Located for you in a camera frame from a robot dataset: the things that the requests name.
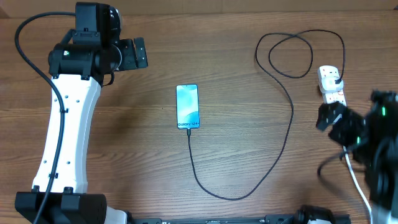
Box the Galaxy S24 smartphone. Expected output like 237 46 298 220
176 84 200 129

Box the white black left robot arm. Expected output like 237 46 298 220
15 2 148 223

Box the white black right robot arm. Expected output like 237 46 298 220
316 90 397 223

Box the white usb charger adapter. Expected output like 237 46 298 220
319 77 344 94

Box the white power strip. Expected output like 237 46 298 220
317 65 348 125

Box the white power strip cord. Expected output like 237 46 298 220
341 146 374 224

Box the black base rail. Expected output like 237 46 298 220
127 213 352 224

